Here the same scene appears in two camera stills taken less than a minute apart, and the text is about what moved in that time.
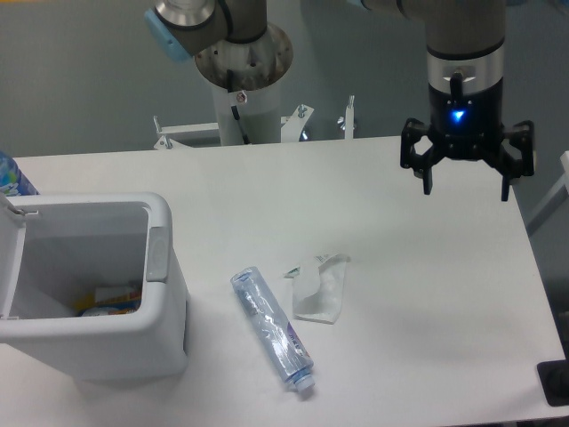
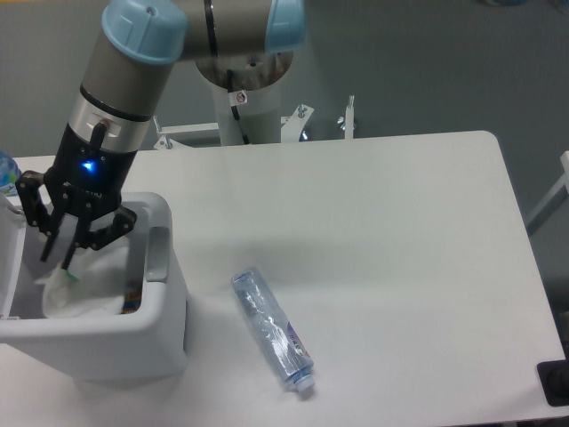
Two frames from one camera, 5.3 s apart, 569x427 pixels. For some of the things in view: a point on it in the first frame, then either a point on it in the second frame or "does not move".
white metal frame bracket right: x=292 y=125 does not move
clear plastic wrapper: x=317 y=292 -> x=90 y=284
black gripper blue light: x=467 y=125 -> x=87 y=174
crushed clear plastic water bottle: x=276 y=329 does not move
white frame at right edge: x=561 y=194 does not move
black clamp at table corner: x=554 y=377 does not move
